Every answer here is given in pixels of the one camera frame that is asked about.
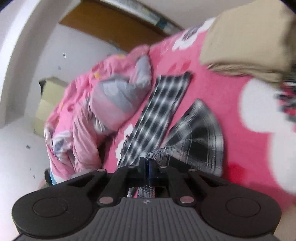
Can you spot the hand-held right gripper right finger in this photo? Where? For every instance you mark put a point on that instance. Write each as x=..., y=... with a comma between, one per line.
x=152, y=172

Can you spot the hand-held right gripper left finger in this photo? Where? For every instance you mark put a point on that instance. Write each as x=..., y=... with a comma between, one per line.
x=143, y=172

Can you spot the black white plaid shirt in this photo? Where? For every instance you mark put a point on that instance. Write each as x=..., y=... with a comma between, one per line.
x=159, y=111

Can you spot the pink grey quilt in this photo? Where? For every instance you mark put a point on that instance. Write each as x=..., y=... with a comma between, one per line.
x=111, y=92

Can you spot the pink floral bed blanket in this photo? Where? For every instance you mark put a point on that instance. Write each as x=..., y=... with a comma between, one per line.
x=208, y=97

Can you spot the cream wardrobe cabinet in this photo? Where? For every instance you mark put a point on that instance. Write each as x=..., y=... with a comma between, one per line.
x=50, y=104

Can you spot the wooden door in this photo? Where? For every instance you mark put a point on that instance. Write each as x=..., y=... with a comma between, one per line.
x=97, y=20

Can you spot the folded beige garment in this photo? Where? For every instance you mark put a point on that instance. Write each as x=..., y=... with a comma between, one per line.
x=249, y=37

